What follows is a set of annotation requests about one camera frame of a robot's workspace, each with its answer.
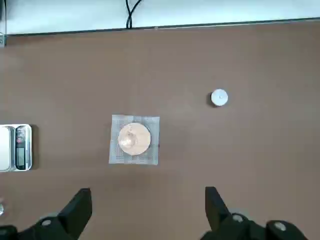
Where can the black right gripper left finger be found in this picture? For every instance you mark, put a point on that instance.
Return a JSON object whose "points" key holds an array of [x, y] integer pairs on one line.
{"points": [[72, 215]]}

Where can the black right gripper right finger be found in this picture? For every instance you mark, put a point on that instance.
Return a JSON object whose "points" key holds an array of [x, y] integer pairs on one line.
{"points": [[220, 215]]}

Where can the small glass beaker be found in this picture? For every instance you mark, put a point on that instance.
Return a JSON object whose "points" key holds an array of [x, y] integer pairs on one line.
{"points": [[1, 208]]}

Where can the silver digital balance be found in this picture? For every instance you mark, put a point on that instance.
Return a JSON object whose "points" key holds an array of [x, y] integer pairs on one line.
{"points": [[10, 150]]}

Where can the small white cap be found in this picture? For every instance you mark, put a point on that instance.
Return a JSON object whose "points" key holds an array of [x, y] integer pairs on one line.
{"points": [[219, 97]]}

